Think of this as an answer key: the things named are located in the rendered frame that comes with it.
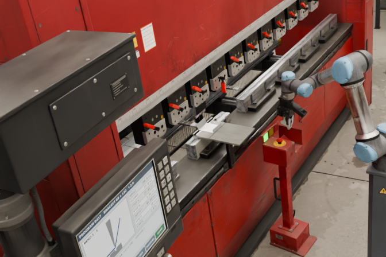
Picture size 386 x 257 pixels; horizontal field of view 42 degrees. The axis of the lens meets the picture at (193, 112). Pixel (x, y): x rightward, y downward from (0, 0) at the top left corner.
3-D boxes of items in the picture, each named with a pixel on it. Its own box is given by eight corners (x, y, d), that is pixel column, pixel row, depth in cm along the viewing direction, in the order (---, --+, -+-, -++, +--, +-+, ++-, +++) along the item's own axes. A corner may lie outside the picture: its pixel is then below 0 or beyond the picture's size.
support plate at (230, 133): (239, 146, 260) (239, 144, 260) (196, 137, 275) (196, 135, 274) (255, 129, 273) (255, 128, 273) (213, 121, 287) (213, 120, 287)
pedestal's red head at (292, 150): (287, 167, 294) (285, 141, 286) (263, 161, 304) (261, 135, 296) (302, 151, 308) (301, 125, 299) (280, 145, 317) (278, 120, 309)
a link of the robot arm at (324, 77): (377, 40, 247) (315, 70, 290) (362, 47, 242) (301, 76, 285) (387, 62, 246) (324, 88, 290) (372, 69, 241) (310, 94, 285)
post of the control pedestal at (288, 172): (290, 229, 327) (285, 159, 302) (282, 226, 330) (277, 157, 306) (294, 224, 331) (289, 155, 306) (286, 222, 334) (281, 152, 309)
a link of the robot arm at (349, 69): (393, 154, 250) (365, 49, 240) (374, 167, 243) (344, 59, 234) (374, 152, 261) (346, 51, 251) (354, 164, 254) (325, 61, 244)
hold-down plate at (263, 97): (255, 112, 315) (255, 108, 313) (247, 111, 318) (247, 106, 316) (276, 92, 336) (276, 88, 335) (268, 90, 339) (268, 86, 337)
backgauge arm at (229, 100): (244, 119, 336) (242, 101, 330) (167, 106, 371) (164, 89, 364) (250, 114, 342) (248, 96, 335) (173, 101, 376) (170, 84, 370)
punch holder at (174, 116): (173, 127, 250) (168, 97, 242) (159, 124, 254) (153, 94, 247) (189, 113, 260) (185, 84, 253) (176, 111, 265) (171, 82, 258)
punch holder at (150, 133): (149, 147, 236) (142, 116, 228) (134, 144, 240) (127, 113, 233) (167, 132, 246) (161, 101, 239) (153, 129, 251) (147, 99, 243)
